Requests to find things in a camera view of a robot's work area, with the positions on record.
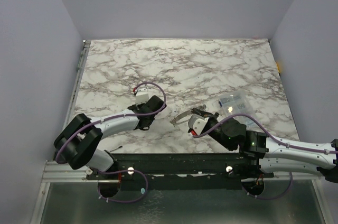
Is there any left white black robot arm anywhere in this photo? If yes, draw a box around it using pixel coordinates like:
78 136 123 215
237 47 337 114
53 95 166 179

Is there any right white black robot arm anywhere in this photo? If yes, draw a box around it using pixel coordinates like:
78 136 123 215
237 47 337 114
188 108 337 183

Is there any clear plastic bag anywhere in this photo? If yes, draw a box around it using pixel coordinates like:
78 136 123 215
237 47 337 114
218 90 256 118

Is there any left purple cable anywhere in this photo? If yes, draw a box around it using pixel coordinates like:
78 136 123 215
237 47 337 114
54 82 167 203

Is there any purple cable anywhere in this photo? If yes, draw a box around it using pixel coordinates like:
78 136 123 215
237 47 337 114
192 113 338 200
54 82 167 203

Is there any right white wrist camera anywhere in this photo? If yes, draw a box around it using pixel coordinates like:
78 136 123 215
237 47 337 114
188 114 209 136

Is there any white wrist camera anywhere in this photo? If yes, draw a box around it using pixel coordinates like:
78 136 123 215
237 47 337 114
188 114 209 136
134 88 149 105

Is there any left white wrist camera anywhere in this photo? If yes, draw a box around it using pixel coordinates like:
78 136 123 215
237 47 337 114
134 88 149 105

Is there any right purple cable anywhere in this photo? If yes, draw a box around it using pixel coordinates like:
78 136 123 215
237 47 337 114
192 113 338 200

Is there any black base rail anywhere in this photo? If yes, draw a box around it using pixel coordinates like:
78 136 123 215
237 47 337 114
86 153 277 197

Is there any aluminium frame rail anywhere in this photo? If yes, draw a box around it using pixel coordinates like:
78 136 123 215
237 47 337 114
42 161 87 183

